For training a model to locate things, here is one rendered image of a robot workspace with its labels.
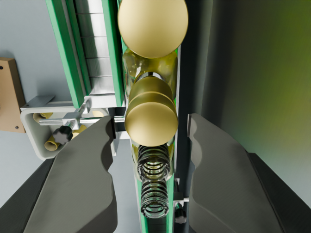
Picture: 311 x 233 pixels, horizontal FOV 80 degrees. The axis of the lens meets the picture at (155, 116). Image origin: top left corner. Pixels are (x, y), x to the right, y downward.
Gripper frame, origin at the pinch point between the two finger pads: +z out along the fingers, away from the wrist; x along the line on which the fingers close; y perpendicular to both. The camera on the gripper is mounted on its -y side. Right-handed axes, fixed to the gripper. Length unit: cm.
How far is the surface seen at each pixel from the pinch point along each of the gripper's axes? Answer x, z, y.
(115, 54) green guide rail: -5.3, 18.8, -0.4
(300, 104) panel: 12.1, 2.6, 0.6
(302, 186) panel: 12.2, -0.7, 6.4
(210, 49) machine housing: 15.1, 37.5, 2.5
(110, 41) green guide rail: -5.7, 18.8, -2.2
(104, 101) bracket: -10.3, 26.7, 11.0
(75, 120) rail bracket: -13.6, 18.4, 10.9
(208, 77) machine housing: 15.2, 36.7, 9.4
